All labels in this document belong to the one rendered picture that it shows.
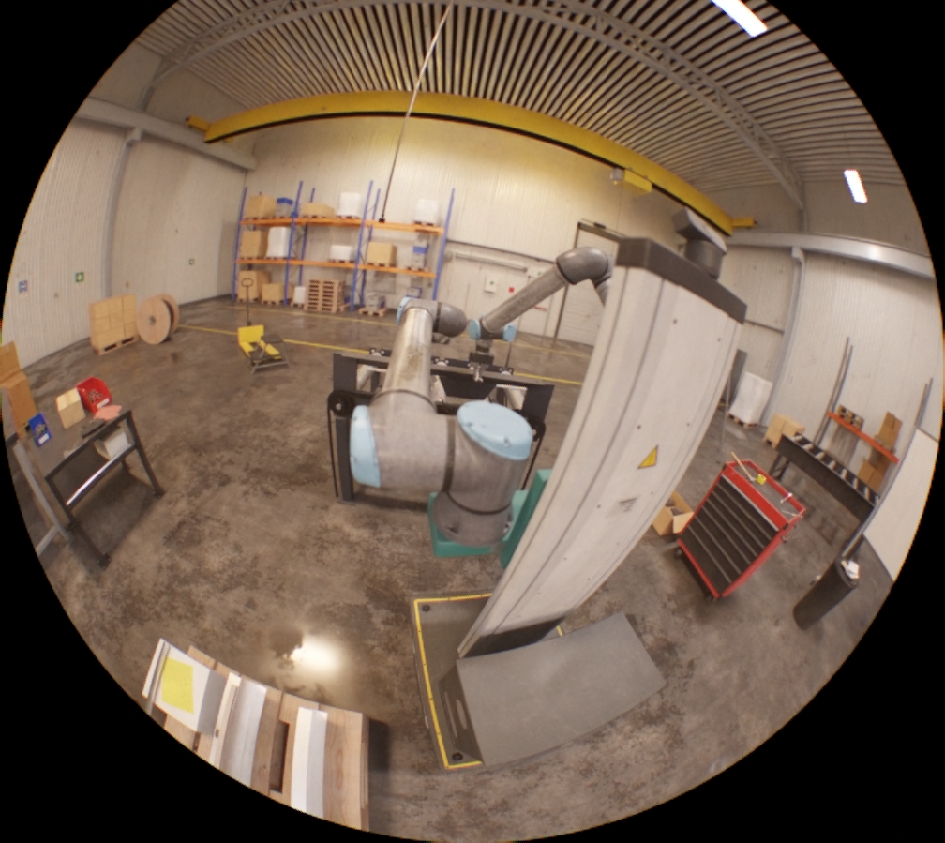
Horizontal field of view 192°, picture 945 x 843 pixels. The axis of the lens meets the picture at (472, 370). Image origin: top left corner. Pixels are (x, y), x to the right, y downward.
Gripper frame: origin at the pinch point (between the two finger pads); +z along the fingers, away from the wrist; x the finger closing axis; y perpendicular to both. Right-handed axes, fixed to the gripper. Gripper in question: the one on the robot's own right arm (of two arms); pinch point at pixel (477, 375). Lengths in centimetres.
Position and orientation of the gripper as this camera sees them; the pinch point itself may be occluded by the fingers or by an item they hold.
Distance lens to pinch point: 152.4
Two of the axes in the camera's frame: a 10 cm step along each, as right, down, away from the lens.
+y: 0.8, 3.4, -9.4
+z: -1.8, 9.3, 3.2
